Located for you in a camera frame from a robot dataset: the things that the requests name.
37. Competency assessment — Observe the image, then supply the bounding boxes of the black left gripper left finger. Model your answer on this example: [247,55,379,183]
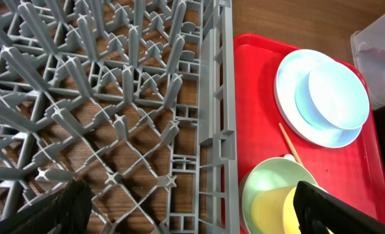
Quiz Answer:
[0,179,92,234]

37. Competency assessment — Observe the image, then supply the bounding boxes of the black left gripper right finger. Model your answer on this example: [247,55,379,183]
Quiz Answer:
[293,181,385,234]

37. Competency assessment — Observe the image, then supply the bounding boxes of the yellow plastic cup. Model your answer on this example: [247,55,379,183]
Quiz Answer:
[248,186,301,234]

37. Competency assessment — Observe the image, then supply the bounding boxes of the light blue small bowl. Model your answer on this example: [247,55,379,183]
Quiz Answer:
[295,62,369,130]

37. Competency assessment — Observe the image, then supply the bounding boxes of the red snack wrapper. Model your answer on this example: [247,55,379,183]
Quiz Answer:
[359,47,385,62]

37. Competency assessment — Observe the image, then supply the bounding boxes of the grey plastic dishwasher rack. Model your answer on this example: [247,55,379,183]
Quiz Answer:
[0,0,240,233]

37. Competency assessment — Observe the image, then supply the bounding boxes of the clear plastic waste bin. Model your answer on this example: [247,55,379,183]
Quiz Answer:
[351,14,385,109]

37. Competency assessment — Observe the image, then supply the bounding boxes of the red plastic tray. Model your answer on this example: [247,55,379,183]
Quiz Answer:
[233,33,385,224]

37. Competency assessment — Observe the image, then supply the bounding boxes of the wooden chopstick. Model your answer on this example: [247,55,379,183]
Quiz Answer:
[278,123,304,166]

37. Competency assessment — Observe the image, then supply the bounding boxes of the green saucer bowl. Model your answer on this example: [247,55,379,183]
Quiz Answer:
[239,157,318,233]

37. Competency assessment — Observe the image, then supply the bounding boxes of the white plastic fork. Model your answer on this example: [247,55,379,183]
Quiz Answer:
[284,154,296,162]

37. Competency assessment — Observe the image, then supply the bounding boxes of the large light blue plate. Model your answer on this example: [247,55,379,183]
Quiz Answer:
[274,49,363,148]

